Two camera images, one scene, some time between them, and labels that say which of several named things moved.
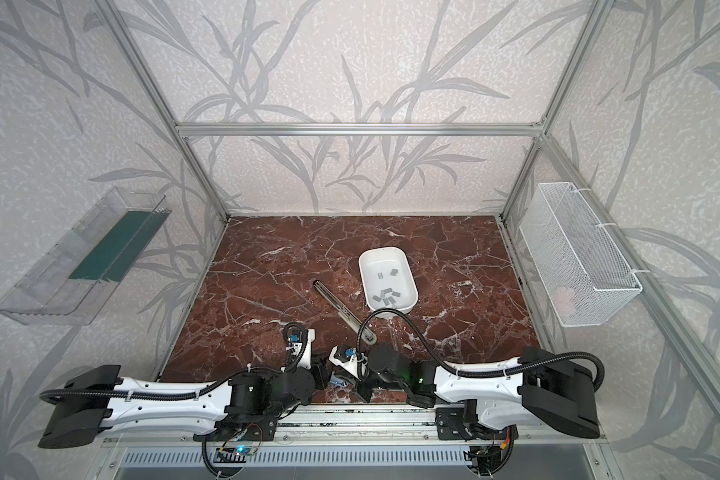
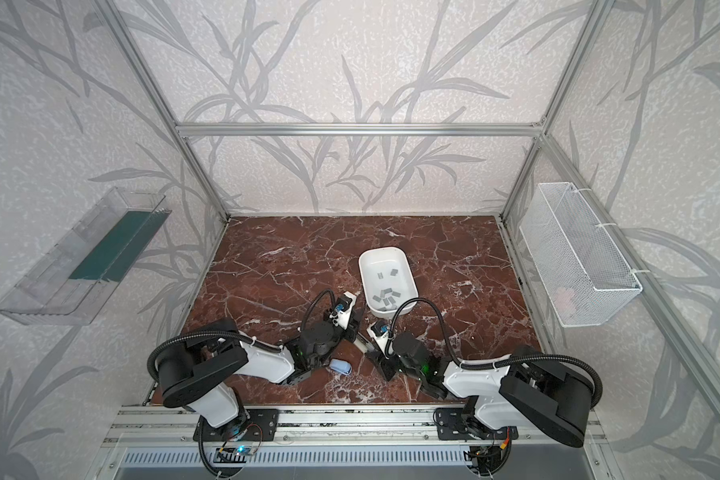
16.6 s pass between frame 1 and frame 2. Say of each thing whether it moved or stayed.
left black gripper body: moved
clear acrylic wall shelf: stayed
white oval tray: stayed
